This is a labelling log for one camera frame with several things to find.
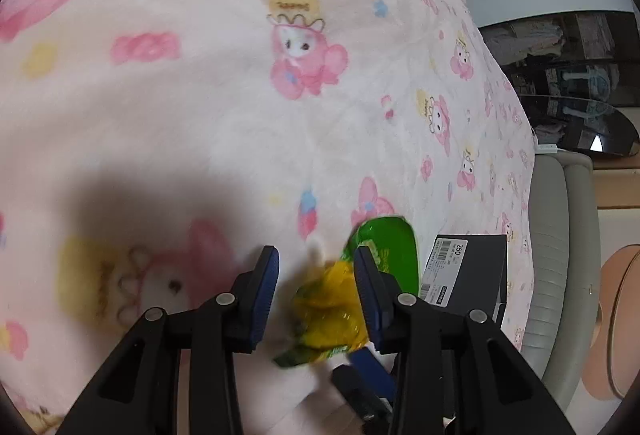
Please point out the green and yellow snack packet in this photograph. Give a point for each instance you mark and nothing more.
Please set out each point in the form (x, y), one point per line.
(330, 310)

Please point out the black box with white label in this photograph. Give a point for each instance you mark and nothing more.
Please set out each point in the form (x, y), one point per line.
(475, 270)

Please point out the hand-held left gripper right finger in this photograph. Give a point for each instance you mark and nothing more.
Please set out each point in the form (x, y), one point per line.
(367, 300)

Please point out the light wooden board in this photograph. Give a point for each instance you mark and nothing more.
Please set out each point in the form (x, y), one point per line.
(617, 185)

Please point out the pink cartoon printed blanket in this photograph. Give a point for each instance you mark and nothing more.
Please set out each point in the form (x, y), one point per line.
(200, 90)

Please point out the grey padded bed frame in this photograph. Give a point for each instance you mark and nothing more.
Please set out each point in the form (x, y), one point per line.
(565, 265)

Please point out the dark glass shelf unit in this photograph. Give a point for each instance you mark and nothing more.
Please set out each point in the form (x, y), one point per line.
(575, 85)

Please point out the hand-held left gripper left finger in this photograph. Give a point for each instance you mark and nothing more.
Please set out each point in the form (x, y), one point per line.
(265, 295)

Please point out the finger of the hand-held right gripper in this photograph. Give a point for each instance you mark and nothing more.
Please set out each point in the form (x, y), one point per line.
(372, 367)
(357, 390)

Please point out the peach round object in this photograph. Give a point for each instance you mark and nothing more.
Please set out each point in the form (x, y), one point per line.
(622, 315)

